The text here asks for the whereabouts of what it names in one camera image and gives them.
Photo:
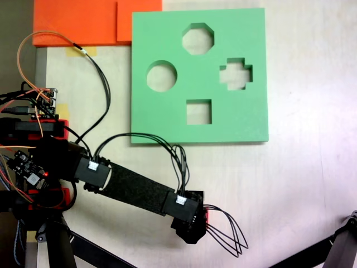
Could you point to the red printed base clamp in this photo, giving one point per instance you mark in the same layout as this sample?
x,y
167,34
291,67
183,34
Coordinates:
x,y
66,195
65,127

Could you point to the black driver circuit board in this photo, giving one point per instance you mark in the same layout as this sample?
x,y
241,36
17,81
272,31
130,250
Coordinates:
x,y
25,167

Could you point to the small orange foam slab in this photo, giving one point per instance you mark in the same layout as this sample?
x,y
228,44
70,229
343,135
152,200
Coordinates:
x,y
124,19

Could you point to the black tripod leg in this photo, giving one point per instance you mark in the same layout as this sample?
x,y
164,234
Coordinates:
x,y
60,248
344,245

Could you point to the yellow masking tape strip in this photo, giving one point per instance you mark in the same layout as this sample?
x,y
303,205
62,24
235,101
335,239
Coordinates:
x,y
31,236
92,51
64,109

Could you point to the large orange foam slab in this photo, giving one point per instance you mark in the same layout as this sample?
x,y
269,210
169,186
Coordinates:
x,y
75,22

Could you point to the green shape hole board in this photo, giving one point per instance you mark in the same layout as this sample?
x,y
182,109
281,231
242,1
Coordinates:
x,y
156,128

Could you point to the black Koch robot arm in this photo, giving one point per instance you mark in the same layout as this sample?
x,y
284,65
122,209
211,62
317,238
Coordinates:
x,y
134,184

